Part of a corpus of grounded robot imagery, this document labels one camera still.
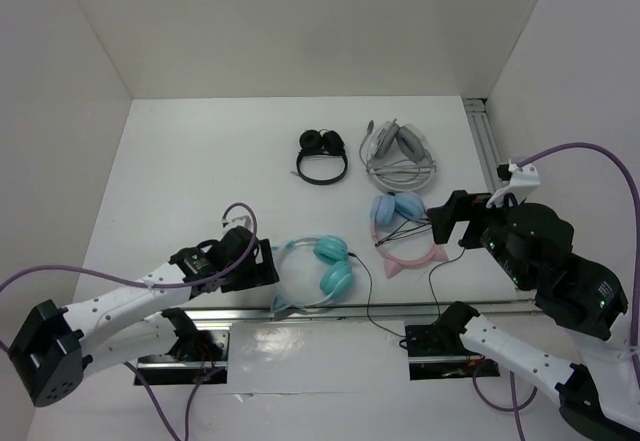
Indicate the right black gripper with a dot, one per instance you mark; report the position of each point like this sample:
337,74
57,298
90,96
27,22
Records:
460,204

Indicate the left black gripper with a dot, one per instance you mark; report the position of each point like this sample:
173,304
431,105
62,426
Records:
260,273

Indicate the teal cat-ear headphones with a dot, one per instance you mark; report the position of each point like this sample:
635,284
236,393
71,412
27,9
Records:
336,280

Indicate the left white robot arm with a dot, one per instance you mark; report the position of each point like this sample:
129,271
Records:
57,347

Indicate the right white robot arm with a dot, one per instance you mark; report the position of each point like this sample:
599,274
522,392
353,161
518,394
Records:
599,396

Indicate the pink blue cat-ear headphones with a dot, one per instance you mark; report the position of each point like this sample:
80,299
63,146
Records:
395,217

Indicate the small black headphones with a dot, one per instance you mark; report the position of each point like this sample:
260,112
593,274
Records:
321,143

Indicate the white grey headset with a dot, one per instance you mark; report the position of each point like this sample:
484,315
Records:
397,158

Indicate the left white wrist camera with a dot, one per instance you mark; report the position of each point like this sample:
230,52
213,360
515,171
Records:
242,221

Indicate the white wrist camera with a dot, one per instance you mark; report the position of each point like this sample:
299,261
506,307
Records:
518,183
242,221

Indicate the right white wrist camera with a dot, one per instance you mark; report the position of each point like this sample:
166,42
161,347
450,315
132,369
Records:
518,183

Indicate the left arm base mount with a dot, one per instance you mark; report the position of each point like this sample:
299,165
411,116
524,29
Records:
210,362

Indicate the aluminium rail at right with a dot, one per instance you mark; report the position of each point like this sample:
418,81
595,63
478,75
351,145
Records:
486,147

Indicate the aluminium rail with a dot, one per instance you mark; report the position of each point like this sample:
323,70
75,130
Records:
486,147
355,312

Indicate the aluminium rail at front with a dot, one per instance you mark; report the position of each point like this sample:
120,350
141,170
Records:
355,312

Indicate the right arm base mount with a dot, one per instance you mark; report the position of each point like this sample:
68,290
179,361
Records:
434,354

